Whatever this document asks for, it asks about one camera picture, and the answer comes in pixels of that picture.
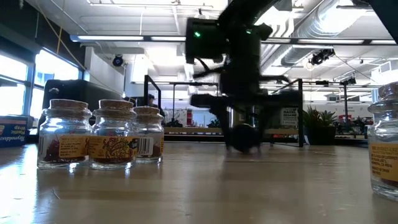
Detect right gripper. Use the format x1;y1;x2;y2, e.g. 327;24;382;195
190;74;290;152

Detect white-lid glass seasoning jar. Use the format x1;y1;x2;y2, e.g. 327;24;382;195
279;107;299;128

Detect small potted succulent plant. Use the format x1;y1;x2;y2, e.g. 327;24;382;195
303;105;338;146

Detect small cork-stoppered glass jar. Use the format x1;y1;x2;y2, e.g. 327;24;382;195
367;82;398;202
37;98;93;170
133;106;165;165
88;99;139;171

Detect person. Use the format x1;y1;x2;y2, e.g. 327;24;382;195
146;93;165;119

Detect black ceiling track light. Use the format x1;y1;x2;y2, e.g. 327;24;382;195
307;48;336;66

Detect black two-slot toaster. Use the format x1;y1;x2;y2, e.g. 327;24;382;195
37;79;125;128

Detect blue plastic wrap box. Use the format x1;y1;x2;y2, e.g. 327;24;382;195
0;114;32;149

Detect silver ventilation duct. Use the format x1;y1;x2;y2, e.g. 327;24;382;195
261;0;371;72

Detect black overhead light rail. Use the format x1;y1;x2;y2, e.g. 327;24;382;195
70;34;398;46

